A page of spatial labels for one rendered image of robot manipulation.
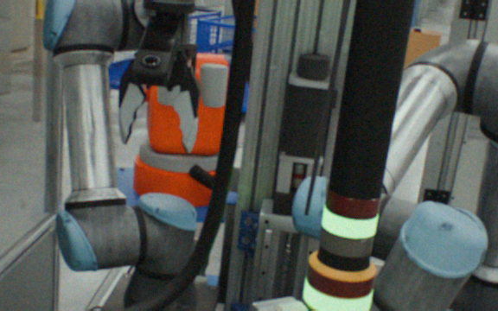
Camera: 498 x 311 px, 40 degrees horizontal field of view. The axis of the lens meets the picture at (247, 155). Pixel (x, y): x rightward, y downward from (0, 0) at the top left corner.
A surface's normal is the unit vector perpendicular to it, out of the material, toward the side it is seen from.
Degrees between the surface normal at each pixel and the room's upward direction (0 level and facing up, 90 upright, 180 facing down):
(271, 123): 90
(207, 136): 90
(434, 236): 77
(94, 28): 66
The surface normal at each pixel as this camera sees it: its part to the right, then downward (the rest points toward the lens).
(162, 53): 0.04, -0.64
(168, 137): 0.18, 0.31
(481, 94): -0.50, 0.43
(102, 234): 0.41, -0.15
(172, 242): 0.45, 0.30
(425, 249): -0.54, -0.02
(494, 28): -0.12, 0.28
